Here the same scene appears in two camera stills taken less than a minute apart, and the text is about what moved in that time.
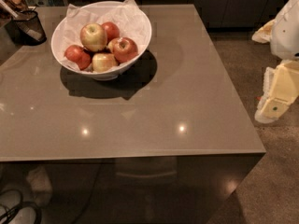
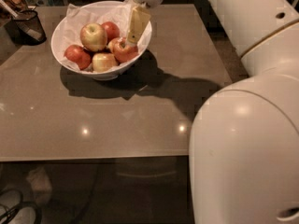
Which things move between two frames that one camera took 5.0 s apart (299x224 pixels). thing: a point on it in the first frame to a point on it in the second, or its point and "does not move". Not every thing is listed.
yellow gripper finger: x=280 y=90 to x=138 y=20
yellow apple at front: x=103 y=62 does not move
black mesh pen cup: x=24 y=28 does not move
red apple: x=123 y=49 does not move
